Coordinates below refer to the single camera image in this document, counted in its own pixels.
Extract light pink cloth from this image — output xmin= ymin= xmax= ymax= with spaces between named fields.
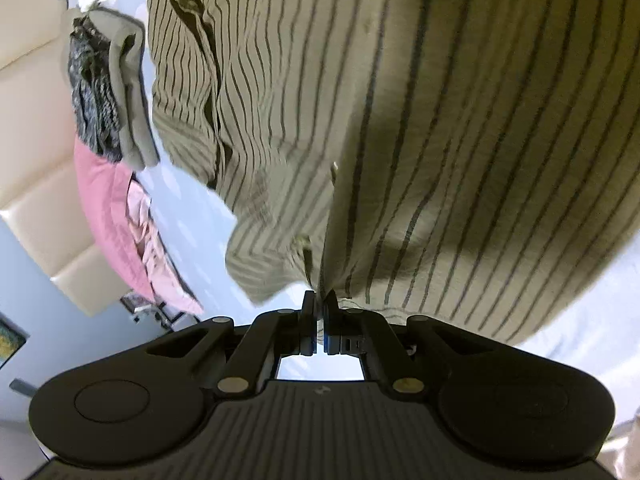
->
xmin=125 ymin=180 xmax=176 ymax=306

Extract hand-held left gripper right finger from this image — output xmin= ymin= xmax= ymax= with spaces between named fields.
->
xmin=322 ymin=291 xmax=494 ymax=401

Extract pink pillow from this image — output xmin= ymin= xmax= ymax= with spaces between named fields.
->
xmin=74 ymin=137 xmax=203 ymax=317

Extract brown striped shirt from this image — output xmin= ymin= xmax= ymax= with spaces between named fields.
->
xmin=145 ymin=0 xmax=640 ymax=346

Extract grey-beige folded cloth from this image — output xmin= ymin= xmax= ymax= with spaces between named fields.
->
xmin=87 ymin=7 xmax=162 ymax=170

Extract small bedside table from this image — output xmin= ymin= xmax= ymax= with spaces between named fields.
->
xmin=120 ymin=290 xmax=173 ymax=331

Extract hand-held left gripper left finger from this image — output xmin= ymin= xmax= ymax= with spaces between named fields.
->
xmin=145 ymin=290 xmax=318 ymax=401

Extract cream padded headboard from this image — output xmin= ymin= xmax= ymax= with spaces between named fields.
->
xmin=0 ymin=0 xmax=136 ymax=317

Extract wall picture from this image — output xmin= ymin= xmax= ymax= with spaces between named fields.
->
xmin=0 ymin=312 xmax=28 ymax=371

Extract dark floral pants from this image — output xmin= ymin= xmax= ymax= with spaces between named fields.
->
xmin=67 ymin=15 xmax=123 ymax=163

